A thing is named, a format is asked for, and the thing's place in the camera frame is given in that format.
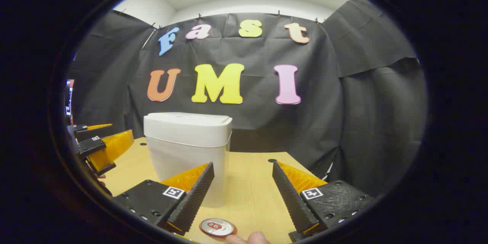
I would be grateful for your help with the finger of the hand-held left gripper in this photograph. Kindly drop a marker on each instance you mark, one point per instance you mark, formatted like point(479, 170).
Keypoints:
point(110, 148)
point(85, 133)

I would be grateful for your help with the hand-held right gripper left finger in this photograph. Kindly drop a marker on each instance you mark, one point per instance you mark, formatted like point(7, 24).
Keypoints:
point(194, 198)

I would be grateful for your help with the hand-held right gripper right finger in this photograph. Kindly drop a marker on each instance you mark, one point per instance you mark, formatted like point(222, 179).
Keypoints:
point(291, 198)

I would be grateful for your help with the red pop can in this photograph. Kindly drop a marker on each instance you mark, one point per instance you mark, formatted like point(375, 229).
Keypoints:
point(217, 227)

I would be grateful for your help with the white desktop garbage bin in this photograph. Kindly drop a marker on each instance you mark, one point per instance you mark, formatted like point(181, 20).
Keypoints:
point(183, 148)

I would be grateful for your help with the wooden desktop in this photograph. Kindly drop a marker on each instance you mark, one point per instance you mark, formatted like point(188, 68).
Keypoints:
point(248, 190)

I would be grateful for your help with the computer monitor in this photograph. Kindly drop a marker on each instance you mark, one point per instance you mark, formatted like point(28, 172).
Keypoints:
point(69, 99)

